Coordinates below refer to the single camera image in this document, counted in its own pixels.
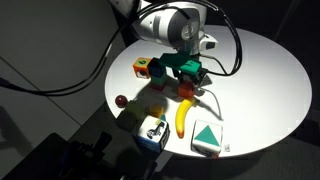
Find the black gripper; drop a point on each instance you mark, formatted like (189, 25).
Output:
(191, 76)

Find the orange block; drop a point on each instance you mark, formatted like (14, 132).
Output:
(185, 90)

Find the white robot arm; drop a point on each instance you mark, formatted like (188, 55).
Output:
(166, 25)

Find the pink block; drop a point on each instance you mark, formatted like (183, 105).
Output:
(159, 87)

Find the blue block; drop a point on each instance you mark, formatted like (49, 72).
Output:
(156, 68)

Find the grey white block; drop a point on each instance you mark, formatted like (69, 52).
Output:
(126, 121)

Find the yellow banana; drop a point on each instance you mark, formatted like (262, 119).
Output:
(181, 116)

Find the orange number cube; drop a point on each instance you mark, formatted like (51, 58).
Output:
(140, 66)

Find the white cube with teal triangle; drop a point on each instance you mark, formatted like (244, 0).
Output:
(206, 138)

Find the white cube with black print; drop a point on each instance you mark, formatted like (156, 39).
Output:
(152, 133)

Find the dark red ball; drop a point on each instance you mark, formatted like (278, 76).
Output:
(121, 100)

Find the white table leg base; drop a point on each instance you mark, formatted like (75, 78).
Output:
(163, 160)

